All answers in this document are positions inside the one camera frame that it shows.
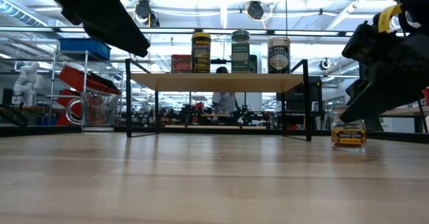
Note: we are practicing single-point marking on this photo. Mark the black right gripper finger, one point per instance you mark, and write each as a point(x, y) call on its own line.
point(355, 88)
point(385, 98)

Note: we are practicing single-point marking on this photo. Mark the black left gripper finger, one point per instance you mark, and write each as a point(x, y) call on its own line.
point(120, 33)

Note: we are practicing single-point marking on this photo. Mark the small cork-lidded saffron glass jar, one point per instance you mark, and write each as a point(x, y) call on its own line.
point(348, 135)

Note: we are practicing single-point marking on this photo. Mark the red smoked paprika tin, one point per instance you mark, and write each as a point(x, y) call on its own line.
point(181, 64)

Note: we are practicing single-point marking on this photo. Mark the beige-lidded furikake seasoning jar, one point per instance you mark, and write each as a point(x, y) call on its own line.
point(279, 58)

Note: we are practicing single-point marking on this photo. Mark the yellow-lidded chili onion seasoning jar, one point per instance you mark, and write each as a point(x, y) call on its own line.
point(201, 54)

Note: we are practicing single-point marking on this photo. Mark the green black pepper tin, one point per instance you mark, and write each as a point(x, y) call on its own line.
point(254, 64)

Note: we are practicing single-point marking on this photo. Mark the green-lidded oregano glass jar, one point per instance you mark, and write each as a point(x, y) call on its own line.
point(240, 54)

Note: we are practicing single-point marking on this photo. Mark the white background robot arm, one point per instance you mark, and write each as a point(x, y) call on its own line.
point(28, 80)

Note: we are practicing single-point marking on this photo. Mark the wooden shelf with black legs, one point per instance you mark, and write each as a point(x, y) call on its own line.
point(218, 82)

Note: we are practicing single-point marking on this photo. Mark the wooden background workbench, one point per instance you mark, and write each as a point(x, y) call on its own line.
point(405, 111)

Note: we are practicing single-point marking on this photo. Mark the black upright tower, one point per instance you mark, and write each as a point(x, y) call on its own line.
point(375, 125)

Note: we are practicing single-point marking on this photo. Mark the red background object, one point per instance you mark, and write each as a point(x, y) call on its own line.
point(426, 96)

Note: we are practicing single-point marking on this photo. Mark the blue plastic bin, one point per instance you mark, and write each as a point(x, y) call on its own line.
point(80, 49)

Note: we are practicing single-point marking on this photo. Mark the black equipment cabinet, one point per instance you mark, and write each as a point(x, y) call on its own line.
point(295, 100)

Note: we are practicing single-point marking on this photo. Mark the red plastic bin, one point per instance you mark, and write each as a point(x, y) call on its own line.
point(63, 100)
point(73, 78)

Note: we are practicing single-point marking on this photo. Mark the clear glass measuring cup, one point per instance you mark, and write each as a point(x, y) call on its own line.
point(100, 110)

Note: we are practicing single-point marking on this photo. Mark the silver metal rack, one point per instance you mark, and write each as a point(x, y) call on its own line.
point(53, 83)

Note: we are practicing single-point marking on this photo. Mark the black background robot station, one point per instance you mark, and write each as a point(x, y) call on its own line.
point(191, 115)
point(244, 115)

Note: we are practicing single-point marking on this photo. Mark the person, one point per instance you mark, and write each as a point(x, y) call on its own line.
point(225, 101)

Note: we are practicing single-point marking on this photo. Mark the black background bracket frame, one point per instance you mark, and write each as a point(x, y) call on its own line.
point(218, 61)

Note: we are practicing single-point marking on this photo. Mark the black aluminium rig frame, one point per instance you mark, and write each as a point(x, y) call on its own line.
point(40, 130)

